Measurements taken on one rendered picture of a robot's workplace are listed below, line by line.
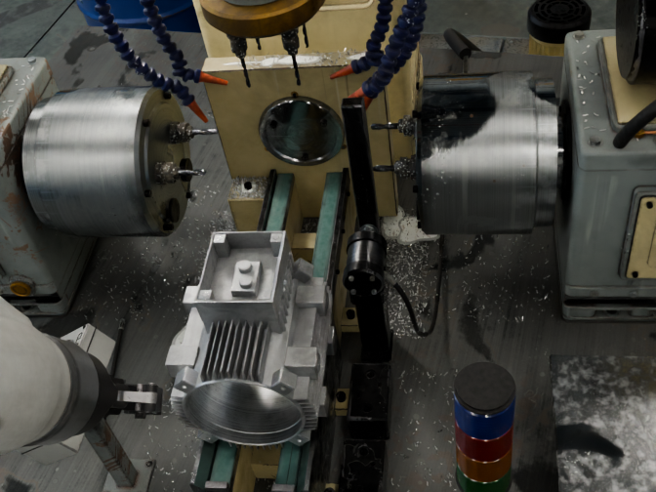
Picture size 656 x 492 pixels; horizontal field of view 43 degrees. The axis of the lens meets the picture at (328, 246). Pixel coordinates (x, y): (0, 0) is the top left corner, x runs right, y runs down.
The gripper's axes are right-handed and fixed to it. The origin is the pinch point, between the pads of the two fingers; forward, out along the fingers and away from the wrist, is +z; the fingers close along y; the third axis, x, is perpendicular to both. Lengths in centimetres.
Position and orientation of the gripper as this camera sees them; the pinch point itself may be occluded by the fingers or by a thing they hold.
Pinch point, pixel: (143, 399)
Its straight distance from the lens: 93.9
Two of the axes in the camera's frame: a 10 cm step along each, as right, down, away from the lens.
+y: -9.8, -0.2, 1.7
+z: 1.7, 2.1, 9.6
